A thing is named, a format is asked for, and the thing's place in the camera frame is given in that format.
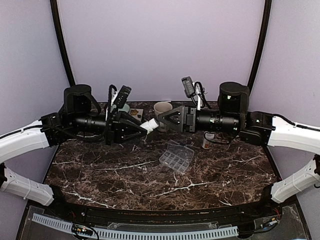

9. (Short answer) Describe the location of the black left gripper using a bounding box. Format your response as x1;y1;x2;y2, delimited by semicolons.
71;110;148;146

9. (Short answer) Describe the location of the small white bottle cap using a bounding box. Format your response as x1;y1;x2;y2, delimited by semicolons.
140;118;160;135

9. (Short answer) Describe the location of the clear plastic pill organizer box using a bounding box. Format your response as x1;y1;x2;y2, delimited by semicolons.
159;140;195;175

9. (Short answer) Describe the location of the white pill bottle orange label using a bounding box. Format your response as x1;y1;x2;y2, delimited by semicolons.
201;131;215;150

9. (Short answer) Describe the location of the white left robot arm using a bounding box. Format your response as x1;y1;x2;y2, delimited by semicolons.
0;84;148;218

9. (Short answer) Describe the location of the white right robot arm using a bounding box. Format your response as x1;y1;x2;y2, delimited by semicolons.
157;82;320;217

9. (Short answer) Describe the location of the floral square coaster tile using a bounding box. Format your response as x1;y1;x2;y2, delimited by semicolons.
128;108;144;120

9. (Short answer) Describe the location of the left celadon green bowl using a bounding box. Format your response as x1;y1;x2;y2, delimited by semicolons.
111;103;130;113

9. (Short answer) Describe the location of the beige ceramic mug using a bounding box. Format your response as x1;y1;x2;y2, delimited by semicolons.
153;101;173;133

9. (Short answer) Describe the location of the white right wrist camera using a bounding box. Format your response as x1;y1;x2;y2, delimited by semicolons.
181;76;211;110

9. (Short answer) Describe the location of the white slotted cable duct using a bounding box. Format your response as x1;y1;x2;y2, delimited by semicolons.
32;213;239;239

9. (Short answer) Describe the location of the black front table rail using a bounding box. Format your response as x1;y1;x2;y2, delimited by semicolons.
26;195;298;226

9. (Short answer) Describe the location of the black left frame post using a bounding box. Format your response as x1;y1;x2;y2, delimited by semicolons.
49;0;76;87

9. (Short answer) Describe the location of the black frame post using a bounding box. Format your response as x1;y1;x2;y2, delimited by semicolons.
49;0;76;87
247;0;272;92

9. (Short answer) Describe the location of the black right frame post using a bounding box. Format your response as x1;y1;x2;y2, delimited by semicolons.
247;0;272;92

